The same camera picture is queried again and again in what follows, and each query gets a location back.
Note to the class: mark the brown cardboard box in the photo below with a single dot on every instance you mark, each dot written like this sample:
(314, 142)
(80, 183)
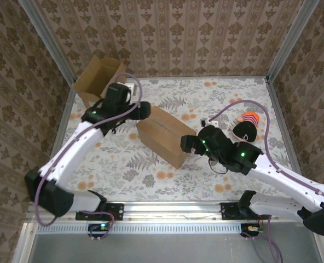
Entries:
(164, 137)

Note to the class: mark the plush doll with black hair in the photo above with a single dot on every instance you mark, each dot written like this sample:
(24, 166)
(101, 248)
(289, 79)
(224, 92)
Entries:
(245, 131)

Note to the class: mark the cardboard box with label sticker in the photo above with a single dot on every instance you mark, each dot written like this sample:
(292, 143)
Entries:
(93, 82)

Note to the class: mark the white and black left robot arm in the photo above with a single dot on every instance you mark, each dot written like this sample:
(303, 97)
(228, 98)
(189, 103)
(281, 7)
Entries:
(69, 153)

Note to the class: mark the floral table cover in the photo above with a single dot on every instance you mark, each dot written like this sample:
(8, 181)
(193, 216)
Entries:
(164, 189)

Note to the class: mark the small black controller board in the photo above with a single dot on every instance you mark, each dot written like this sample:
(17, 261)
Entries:
(97, 227)
(249, 228)

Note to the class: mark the grey metal shelf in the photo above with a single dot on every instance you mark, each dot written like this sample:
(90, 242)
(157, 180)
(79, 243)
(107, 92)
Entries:
(164, 249)

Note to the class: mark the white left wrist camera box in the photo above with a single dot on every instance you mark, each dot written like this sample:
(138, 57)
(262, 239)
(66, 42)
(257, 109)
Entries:
(130, 88)

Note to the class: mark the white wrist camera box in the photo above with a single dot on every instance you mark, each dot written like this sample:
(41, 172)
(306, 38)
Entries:
(212, 123)
(130, 88)

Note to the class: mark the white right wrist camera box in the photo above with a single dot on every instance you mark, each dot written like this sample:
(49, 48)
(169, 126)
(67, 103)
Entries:
(212, 123)

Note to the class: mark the aluminium table side rail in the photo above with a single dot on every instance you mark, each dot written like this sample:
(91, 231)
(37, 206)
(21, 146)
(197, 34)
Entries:
(284, 128)
(64, 128)

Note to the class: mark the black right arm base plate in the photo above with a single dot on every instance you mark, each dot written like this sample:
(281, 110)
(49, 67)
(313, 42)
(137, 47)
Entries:
(227, 212)

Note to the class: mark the aluminium mounting rail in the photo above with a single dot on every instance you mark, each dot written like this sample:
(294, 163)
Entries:
(164, 211)

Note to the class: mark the aluminium frame post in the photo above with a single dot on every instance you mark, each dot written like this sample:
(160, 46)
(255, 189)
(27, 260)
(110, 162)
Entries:
(290, 41)
(49, 43)

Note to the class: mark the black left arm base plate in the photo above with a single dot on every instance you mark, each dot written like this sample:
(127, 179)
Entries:
(118, 212)

